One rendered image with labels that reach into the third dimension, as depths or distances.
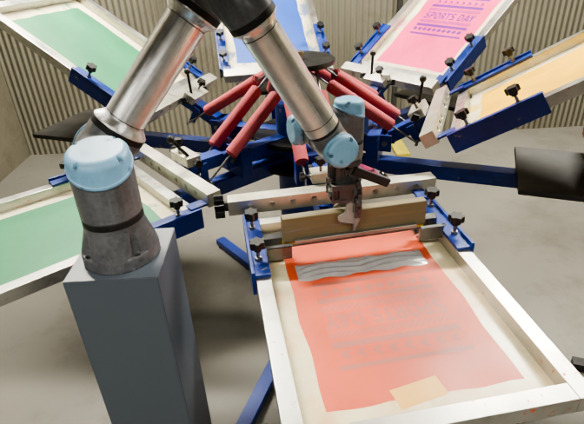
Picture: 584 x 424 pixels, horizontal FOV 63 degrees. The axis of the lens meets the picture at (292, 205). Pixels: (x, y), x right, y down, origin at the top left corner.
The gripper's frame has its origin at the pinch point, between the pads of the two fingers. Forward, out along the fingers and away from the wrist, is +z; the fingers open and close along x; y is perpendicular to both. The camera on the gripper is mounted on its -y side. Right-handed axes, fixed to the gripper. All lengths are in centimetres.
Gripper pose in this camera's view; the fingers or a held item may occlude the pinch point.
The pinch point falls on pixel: (354, 222)
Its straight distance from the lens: 134.0
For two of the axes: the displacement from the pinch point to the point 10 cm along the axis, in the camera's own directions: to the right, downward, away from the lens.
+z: 0.4, 8.7, 4.9
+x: 1.7, 4.7, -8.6
